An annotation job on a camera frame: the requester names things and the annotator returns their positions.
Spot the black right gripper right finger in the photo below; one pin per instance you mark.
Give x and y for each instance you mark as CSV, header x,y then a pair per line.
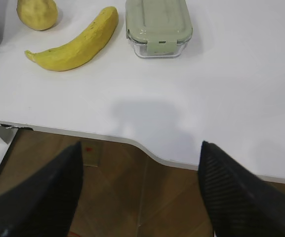
x,y
238,203

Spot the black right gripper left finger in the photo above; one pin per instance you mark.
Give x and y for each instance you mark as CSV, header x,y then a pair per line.
x,y
44,204

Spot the yellow banana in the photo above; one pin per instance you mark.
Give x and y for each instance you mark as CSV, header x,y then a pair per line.
x,y
81,49

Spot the yellow pear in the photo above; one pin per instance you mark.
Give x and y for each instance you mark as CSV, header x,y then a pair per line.
x,y
38,15

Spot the glass container green lid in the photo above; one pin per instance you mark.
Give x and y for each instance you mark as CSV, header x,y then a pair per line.
x,y
158,28

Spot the white table leg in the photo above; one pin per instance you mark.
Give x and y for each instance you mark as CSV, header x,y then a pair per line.
x,y
7,133

